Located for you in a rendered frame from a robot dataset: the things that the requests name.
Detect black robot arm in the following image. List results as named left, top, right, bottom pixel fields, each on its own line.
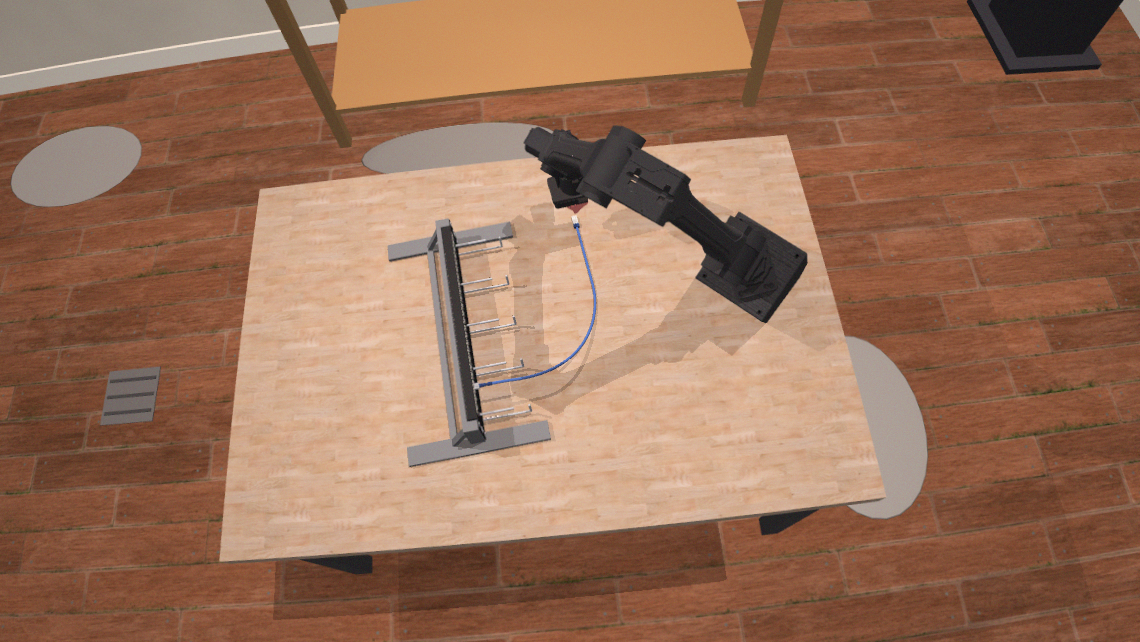
left=524, top=125, right=777, bottom=300

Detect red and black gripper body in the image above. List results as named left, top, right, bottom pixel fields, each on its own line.
left=547, top=177, right=588, bottom=209

